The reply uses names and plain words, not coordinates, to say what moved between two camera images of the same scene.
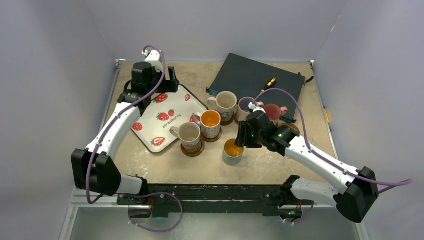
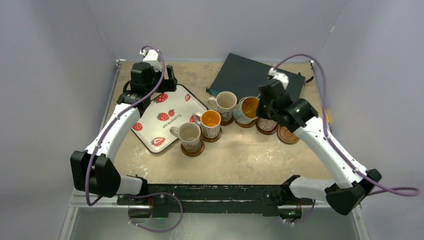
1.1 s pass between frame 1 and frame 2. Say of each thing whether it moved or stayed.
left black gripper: stayed
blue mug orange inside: moved
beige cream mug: stayed
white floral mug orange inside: stayed
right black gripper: moved
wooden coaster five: stayed
